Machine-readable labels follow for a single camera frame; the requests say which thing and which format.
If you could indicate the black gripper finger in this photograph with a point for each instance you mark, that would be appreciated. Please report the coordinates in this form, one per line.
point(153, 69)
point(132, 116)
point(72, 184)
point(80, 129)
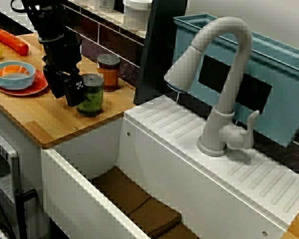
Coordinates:
point(74, 90)
point(55, 82)

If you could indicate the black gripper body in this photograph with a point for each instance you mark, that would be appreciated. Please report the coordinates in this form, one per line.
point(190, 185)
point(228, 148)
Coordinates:
point(62, 56)

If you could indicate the red plate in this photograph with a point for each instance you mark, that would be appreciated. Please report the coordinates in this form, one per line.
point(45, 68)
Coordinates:
point(38, 85)

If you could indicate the green toy can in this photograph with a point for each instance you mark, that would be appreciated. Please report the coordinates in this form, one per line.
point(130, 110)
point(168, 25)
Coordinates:
point(93, 97)

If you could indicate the light blue bowl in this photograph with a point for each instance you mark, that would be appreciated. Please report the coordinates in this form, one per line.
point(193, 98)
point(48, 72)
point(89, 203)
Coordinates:
point(12, 83)

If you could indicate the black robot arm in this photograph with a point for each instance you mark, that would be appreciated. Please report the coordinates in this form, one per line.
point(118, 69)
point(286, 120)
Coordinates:
point(44, 22)

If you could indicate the orange soup toy can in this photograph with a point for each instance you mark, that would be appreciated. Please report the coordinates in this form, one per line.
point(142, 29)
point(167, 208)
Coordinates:
point(110, 74)

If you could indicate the salmon sushi toy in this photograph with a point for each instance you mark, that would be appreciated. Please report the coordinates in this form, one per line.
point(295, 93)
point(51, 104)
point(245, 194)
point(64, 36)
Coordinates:
point(11, 71)

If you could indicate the orange carrot toy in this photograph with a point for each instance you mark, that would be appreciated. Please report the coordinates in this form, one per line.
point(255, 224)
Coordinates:
point(11, 41)

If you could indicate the white lidded storage jar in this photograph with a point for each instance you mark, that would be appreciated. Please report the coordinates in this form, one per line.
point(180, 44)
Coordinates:
point(137, 15)

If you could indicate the grey toy oven front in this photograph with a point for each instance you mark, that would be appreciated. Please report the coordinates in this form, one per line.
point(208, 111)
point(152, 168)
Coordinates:
point(12, 159)

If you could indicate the white toy sink unit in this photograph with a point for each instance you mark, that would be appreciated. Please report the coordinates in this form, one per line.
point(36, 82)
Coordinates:
point(164, 161)

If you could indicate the brown folded cloth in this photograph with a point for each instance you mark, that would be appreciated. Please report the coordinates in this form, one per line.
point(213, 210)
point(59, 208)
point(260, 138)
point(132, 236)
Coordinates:
point(129, 196)

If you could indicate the grey toy faucet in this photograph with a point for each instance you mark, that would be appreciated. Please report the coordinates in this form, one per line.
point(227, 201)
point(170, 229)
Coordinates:
point(239, 62)

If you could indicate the black upright post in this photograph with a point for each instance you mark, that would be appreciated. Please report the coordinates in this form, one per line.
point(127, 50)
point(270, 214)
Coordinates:
point(159, 49)

